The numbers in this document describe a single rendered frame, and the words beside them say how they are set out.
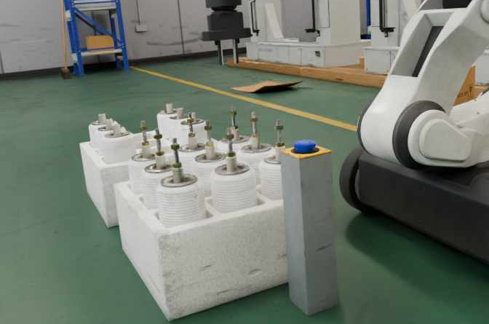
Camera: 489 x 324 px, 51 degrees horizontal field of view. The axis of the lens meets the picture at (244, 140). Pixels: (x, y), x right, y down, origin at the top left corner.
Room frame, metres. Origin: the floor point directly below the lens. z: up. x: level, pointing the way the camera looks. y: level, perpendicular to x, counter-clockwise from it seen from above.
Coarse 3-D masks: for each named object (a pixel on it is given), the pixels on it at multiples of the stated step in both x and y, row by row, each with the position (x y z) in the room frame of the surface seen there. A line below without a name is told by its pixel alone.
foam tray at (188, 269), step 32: (128, 192) 1.16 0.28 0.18; (128, 224) 1.13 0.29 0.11; (160, 224) 0.95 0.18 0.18; (192, 224) 0.94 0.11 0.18; (224, 224) 0.95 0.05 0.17; (256, 224) 0.98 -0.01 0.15; (128, 256) 1.18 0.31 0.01; (160, 256) 0.89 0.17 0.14; (192, 256) 0.92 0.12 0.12; (224, 256) 0.95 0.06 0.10; (256, 256) 0.98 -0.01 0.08; (160, 288) 0.92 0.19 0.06; (192, 288) 0.92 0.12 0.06; (224, 288) 0.94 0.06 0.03; (256, 288) 0.97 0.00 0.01
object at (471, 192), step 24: (360, 168) 1.29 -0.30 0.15; (384, 168) 1.21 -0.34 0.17; (408, 168) 1.15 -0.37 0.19; (432, 168) 1.13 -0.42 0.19; (456, 168) 1.11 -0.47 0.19; (480, 168) 1.10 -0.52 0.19; (360, 192) 1.30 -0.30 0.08; (384, 192) 1.21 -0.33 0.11; (408, 192) 1.13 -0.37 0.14; (432, 192) 1.06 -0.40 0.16; (456, 192) 1.00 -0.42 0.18; (480, 192) 0.96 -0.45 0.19; (408, 216) 1.13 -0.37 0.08; (432, 216) 1.06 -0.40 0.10; (456, 216) 0.99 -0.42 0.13; (480, 216) 0.94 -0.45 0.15; (456, 240) 0.99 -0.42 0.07; (480, 240) 0.94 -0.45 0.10
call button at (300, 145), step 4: (304, 140) 0.94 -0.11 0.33; (308, 140) 0.93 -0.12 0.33; (296, 144) 0.91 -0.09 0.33; (300, 144) 0.91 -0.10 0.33; (304, 144) 0.90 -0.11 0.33; (308, 144) 0.90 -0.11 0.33; (312, 144) 0.91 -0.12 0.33; (296, 148) 0.91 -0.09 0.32; (300, 148) 0.90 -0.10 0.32; (304, 148) 0.90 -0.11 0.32; (308, 148) 0.90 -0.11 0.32; (312, 148) 0.90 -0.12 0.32
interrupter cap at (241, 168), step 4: (240, 164) 1.07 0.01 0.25; (244, 164) 1.07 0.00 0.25; (216, 168) 1.05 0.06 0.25; (220, 168) 1.05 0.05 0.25; (224, 168) 1.05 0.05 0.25; (240, 168) 1.05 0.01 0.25; (244, 168) 1.04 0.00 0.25; (248, 168) 1.03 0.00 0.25; (216, 172) 1.03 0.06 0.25; (220, 172) 1.03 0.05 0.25; (224, 172) 1.02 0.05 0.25; (228, 172) 1.02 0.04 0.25; (232, 172) 1.02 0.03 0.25; (236, 172) 1.02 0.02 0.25; (240, 172) 1.01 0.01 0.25; (244, 172) 1.02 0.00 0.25
